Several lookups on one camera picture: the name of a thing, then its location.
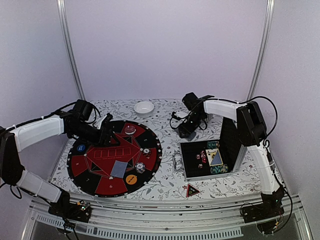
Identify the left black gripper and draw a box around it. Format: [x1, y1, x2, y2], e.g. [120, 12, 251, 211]
[70, 121, 122, 147]

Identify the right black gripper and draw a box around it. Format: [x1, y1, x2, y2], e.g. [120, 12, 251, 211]
[179, 112, 205, 138]

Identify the blue small blind button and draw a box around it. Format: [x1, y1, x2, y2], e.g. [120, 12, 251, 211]
[76, 144, 86, 152]

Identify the red black 100 chip stack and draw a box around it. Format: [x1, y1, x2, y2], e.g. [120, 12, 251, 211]
[142, 148, 151, 157]

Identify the dealt blue playing cards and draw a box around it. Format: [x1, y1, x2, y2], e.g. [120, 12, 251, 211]
[110, 160, 128, 179]

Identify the orange big blind button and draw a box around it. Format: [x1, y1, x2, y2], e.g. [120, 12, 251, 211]
[125, 174, 138, 185]

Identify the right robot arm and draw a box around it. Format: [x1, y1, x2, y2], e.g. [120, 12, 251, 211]
[176, 92, 287, 218]

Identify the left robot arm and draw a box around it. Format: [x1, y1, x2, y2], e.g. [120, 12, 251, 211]
[0, 99, 120, 217]

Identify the upper poker chip row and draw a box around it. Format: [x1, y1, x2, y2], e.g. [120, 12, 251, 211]
[207, 140, 220, 149]

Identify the poker chip row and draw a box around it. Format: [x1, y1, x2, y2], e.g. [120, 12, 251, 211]
[210, 164, 229, 175]
[207, 140, 220, 149]

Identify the red dice group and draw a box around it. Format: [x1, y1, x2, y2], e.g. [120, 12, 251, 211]
[195, 150, 208, 169]

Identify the aluminium poker chip case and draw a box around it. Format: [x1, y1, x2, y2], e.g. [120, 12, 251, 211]
[172, 117, 247, 181]

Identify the boxed card deck ace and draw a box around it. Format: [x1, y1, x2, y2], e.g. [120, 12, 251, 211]
[205, 148, 223, 166]

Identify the white ceramic bowl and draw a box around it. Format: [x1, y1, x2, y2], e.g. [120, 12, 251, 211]
[133, 101, 155, 119]

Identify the lower poker chip row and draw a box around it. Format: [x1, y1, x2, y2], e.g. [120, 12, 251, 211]
[210, 164, 229, 175]

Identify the round red black poker mat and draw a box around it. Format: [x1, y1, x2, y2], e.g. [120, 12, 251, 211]
[67, 120, 163, 198]

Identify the red black triangle card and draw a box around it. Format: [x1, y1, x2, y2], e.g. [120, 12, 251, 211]
[186, 184, 200, 198]

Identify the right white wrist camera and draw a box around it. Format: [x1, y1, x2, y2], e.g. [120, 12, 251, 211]
[169, 111, 189, 128]

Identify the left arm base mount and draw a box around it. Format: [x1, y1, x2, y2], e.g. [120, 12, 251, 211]
[48, 200, 92, 223]

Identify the front aluminium rail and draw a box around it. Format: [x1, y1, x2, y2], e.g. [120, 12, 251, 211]
[21, 193, 315, 240]

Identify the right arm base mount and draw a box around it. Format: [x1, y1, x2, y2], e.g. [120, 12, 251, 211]
[239, 200, 285, 223]

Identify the left aluminium frame post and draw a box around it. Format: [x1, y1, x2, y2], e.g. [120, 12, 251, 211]
[56, 0, 86, 100]

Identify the aluminium frame post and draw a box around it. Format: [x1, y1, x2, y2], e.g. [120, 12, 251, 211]
[56, 0, 86, 100]
[246, 0, 275, 100]

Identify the right aluminium frame post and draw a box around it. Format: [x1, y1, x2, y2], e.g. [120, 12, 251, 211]
[246, 0, 275, 100]

